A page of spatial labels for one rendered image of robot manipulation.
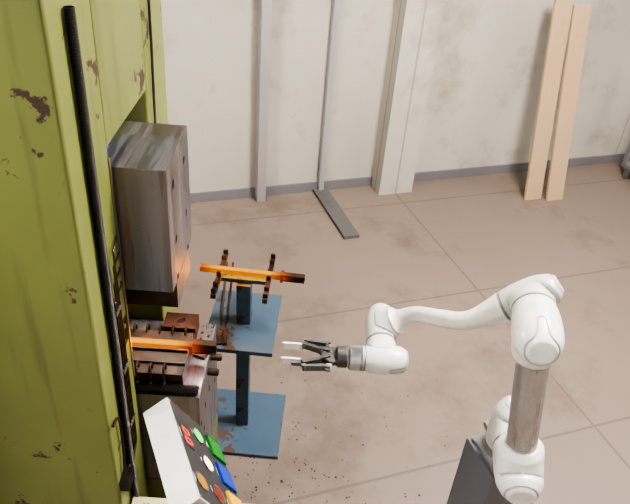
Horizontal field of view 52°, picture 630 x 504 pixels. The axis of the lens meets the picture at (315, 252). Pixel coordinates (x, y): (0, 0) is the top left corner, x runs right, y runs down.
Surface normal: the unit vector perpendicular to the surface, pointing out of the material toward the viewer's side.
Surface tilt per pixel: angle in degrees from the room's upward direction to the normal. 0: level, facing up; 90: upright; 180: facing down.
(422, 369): 0
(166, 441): 30
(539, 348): 84
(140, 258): 90
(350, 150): 90
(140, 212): 90
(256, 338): 0
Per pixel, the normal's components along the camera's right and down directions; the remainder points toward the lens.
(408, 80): 0.31, 0.55
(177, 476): -0.40, -0.63
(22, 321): -0.02, 0.56
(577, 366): 0.07, -0.83
